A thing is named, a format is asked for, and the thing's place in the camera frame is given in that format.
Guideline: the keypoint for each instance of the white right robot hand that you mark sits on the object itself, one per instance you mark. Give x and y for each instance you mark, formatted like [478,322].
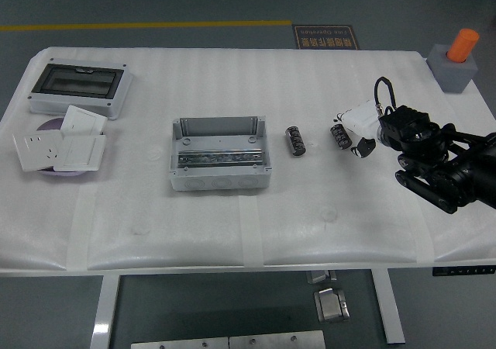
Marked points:
[362,118]

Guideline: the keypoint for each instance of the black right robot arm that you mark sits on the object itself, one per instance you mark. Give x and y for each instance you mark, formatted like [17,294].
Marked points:
[445,159]

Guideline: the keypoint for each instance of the grey open junction box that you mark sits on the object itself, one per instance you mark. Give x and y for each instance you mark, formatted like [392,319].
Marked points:
[217,180]

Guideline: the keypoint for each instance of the grey distribution box dark cover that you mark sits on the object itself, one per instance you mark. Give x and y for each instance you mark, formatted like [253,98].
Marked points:
[77,81]

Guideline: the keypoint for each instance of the black floor sign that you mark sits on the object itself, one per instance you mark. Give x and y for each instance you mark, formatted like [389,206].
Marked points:
[325,36]

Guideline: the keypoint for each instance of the grey foam block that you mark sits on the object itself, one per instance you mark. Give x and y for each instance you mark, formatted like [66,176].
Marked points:
[453,75]

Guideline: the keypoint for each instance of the orange cylinder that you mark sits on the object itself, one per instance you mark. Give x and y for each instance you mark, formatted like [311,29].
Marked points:
[463,44]

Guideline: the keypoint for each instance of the white foam table mat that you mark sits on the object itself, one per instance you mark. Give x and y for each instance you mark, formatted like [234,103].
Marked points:
[232,85]

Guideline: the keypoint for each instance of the black table control panel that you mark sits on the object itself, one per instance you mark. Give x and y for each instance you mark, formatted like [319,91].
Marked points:
[463,271]

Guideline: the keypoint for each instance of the square metal block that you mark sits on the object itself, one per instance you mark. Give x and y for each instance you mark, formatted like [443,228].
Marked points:
[331,305]

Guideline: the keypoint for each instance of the white right table leg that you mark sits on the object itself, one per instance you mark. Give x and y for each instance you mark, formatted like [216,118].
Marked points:
[389,306]

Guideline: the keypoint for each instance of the white table leg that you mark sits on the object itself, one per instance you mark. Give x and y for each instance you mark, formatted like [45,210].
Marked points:
[389,306]
[104,310]

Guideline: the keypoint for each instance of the flat metal plate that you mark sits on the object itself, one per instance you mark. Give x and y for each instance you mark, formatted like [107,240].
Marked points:
[277,340]
[178,344]

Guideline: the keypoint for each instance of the purple round plate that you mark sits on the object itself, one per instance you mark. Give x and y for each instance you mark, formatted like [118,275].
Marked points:
[50,126]

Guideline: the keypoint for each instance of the white left table leg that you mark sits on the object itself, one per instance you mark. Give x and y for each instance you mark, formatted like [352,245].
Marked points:
[104,310]

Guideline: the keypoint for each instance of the metal mounting rail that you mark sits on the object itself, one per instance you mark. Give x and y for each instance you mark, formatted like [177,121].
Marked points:
[221,157]

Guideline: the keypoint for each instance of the small metal bracket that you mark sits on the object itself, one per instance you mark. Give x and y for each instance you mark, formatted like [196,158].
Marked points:
[319,277]

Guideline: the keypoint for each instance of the white wall switch panel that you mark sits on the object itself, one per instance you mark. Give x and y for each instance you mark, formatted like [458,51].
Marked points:
[83,121]
[79,153]

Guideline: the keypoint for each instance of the white wall socket panel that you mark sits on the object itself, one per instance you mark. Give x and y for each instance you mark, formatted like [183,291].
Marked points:
[36,151]

